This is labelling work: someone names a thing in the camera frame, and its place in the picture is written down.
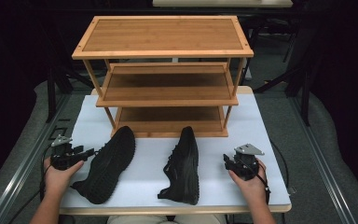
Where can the metal floor rail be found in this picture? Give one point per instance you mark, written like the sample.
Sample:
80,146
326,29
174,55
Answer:
320,155
21,168

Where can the black floor socket frame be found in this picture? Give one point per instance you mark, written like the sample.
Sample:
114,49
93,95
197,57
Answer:
59,132

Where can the black knit sneaker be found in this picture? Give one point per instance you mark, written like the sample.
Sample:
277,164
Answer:
112,161

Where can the person's left hand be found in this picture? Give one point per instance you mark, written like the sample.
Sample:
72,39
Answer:
57,182

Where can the person's right hand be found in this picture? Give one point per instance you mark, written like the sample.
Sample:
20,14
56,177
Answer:
254,188

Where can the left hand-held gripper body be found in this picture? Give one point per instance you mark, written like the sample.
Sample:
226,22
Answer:
62,157

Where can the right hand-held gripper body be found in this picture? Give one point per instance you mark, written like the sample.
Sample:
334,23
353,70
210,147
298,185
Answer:
245,165

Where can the bamboo three-tier shoe rack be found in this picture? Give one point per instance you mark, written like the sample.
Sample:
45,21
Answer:
164,34

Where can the black mesh lace-up sneaker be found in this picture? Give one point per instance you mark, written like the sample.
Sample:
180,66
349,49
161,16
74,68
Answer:
185,168

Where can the black metal stand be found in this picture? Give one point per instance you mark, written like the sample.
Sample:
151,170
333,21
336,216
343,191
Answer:
304,90
51,90

